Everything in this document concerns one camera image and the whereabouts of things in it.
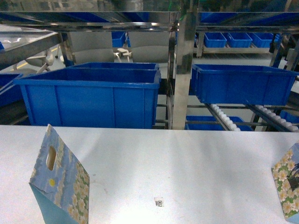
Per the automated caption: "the flower gift bag with figures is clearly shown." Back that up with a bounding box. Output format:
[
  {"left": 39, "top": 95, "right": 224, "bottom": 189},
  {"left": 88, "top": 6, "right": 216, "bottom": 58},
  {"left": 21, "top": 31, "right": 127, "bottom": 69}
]
[{"left": 271, "top": 142, "right": 299, "bottom": 224}]

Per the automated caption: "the blue bin lower shelf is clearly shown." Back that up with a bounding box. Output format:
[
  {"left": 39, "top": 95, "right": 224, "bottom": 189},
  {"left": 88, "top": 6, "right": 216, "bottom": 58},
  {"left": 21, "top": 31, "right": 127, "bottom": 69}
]
[{"left": 185, "top": 116, "right": 253, "bottom": 131}]

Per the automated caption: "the blue bin shelf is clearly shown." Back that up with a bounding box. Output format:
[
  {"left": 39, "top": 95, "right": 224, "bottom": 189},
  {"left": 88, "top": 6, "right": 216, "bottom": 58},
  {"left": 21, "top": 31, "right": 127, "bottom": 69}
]
[
  {"left": 185, "top": 116, "right": 253, "bottom": 131},
  {"left": 191, "top": 64, "right": 299, "bottom": 105}
]

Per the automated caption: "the white office chair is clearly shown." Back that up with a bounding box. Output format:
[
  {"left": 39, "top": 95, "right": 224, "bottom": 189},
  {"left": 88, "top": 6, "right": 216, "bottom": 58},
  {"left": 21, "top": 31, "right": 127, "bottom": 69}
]
[{"left": 114, "top": 48, "right": 132, "bottom": 63}]

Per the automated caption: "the large blue plastic bin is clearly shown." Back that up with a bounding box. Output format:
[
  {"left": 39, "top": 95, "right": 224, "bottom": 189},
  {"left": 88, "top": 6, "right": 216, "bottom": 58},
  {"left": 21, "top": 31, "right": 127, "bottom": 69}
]
[{"left": 14, "top": 68, "right": 161, "bottom": 129}]

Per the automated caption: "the small QR code sticker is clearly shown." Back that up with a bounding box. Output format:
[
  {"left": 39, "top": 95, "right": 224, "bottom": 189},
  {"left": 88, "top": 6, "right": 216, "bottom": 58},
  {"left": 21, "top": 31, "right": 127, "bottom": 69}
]
[{"left": 154, "top": 197, "right": 164, "bottom": 207}]

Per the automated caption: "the blue bin right shelf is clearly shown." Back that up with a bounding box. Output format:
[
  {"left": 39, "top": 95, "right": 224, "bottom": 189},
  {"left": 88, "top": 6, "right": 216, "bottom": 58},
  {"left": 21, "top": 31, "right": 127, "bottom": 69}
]
[{"left": 191, "top": 64, "right": 299, "bottom": 105}]

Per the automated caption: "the roller rail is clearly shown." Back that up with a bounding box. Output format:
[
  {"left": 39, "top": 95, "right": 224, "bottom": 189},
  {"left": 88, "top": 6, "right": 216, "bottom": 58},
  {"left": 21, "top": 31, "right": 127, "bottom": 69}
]
[
  {"left": 247, "top": 105, "right": 299, "bottom": 133},
  {"left": 205, "top": 104, "right": 240, "bottom": 131}
]

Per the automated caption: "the steel rack upright post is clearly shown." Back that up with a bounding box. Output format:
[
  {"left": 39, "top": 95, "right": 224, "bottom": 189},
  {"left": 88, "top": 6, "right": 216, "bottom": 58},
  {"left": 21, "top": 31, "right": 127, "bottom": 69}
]
[{"left": 171, "top": 0, "right": 199, "bottom": 130}]

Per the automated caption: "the roller rail far right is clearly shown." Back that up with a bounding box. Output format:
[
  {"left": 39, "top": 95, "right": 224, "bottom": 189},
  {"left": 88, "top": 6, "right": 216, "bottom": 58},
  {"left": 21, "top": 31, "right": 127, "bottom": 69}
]
[{"left": 247, "top": 105, "right": 299, "bottom": 133}]

